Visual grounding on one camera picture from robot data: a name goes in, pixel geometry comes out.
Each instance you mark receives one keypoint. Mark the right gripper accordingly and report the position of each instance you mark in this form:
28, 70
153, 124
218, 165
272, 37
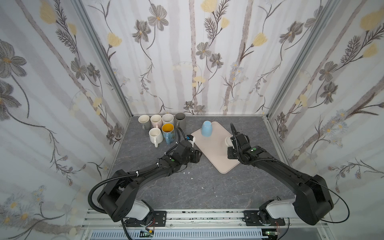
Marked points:
236, 143

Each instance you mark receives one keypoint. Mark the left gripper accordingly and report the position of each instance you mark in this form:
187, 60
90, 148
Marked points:
196, 154

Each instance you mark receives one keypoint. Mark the white smooth mug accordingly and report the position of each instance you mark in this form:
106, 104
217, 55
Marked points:
229, 142

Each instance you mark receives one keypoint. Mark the blue butterfly mug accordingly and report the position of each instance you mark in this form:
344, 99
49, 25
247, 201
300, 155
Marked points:
168, 131

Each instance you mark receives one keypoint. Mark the plain light blue mug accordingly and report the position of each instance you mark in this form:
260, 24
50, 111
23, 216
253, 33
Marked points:
207, 129

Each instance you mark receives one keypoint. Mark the large grey mug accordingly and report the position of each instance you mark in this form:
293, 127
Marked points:
180, 121

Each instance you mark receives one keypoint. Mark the white ribbed-bottom mug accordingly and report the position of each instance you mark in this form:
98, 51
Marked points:
156, 136

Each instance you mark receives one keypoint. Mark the cream yellow mug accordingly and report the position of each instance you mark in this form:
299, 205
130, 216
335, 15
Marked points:
168, 119

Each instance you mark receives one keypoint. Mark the pink mug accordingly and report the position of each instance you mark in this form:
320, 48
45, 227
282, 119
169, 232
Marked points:
156, 121

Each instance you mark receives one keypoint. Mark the small grey mug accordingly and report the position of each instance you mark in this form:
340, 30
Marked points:
145, 122

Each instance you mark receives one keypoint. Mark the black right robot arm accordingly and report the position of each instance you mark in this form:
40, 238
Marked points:
312, 198

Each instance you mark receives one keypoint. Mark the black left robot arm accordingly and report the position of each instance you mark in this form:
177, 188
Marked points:
117, 195

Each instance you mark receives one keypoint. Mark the cream plastic tray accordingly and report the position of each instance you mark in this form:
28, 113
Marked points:
215, 149

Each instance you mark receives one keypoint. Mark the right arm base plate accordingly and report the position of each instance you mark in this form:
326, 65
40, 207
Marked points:
255, 217

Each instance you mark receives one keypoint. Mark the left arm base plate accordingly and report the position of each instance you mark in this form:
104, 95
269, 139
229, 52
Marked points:
154, 219

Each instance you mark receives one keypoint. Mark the aluminium mounting rail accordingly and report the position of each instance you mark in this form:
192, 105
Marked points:
177, 219

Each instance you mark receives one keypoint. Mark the white vented cable duct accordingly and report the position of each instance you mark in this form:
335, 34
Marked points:
198, 234

